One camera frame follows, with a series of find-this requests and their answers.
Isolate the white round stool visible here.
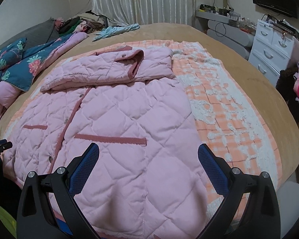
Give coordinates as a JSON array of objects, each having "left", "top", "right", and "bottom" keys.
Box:
[{"left": 276, "top": 180, "right": 299, "bottom": 239}]

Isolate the white striped curtain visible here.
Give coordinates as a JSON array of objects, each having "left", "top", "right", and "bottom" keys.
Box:
[{"left": 91, "top": 0, "right": 196, "bottom": 28}]

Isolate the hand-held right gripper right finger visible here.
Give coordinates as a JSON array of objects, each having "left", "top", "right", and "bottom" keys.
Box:
[{"left": 189, "top": 143, "right": 282, "bottom": 239}]

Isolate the black cable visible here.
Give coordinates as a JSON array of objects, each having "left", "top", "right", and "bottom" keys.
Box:
[{"left": 215, "top": 21, "right": 226, "bottom": 38}]

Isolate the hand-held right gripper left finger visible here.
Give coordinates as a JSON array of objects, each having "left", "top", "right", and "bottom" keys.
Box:
[{"left": 16, "top": 142, "right": 100, "bottom": 239}]

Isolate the pile of clothes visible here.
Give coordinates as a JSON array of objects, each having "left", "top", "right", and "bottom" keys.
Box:
[{"left": 56, "top": 10, "right": 109, "bottom": 34}]

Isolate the yellow-green cloth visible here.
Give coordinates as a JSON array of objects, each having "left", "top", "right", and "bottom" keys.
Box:
[{"left": 0, "top": 203, "right": 17, "bottom": 232}]

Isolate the pink quilted jacket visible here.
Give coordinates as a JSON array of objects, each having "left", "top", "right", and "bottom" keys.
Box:
[{"left": 2, "top": 47, "right": 230, "bottom": 233}]

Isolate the clutter of small bottles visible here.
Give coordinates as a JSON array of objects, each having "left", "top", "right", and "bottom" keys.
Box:
[{"left": 199, "top": 4, "right": 258, "bottom": 33}]

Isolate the grey desk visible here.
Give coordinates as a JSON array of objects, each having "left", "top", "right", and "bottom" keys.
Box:
[{"left": 196, "top": 10, "right": 256, "bottom": 60}]

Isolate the grey pillow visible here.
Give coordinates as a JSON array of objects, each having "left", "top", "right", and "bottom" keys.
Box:
[{"left": 0, "top": 17, "right": 61, "bottom": 58}]

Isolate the dark clothing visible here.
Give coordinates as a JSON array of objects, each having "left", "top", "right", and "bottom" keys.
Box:
[{"left": 275, "top": 67, "right": 299, "bottom": 130}]

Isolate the orange checked blanket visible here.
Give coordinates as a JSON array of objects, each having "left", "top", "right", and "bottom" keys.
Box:
[{"left": 4, "top": 39, "right": 283, "bottom": 232}]

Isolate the tan bed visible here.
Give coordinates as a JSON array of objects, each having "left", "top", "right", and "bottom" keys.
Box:
[{"left": 0, "top": 22, "right": 299, "bottom": 187}]

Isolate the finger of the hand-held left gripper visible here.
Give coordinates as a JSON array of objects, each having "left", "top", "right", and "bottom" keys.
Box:
[{"left": 0, "top": 141, "right": 13, "bottom": 153}]

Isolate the blue floral quilt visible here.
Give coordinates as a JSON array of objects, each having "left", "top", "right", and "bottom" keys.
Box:
[{"left": 0, "top": 32, "right": 89, "bottom": 130}]

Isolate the white drawer cabinet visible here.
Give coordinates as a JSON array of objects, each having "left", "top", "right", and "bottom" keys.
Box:
[{"left": 248, "top": 19, "right": 299, "bottom": 81}]

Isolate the light blue garment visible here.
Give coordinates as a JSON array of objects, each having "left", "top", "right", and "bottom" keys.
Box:
[{"left": 92, "top": 24, "right": 140, "bottom": 42}]

